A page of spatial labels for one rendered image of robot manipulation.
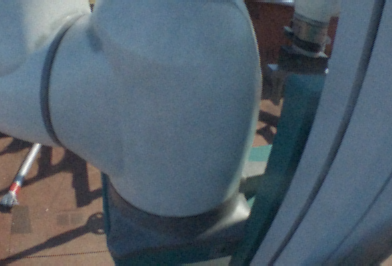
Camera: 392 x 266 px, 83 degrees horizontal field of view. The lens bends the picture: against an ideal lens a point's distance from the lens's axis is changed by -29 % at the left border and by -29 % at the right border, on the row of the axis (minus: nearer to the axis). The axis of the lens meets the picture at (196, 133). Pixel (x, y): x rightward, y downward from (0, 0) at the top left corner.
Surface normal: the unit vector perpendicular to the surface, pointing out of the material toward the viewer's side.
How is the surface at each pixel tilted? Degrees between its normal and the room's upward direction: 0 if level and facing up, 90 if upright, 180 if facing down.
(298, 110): 90
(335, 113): 90
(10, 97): 76
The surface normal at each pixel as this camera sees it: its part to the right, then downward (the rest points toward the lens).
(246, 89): 0.73, 0.30
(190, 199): 0.26, 0.68
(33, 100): -0.04, 0.40
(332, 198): -0.97, 0.09
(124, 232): -0.09, -0.65
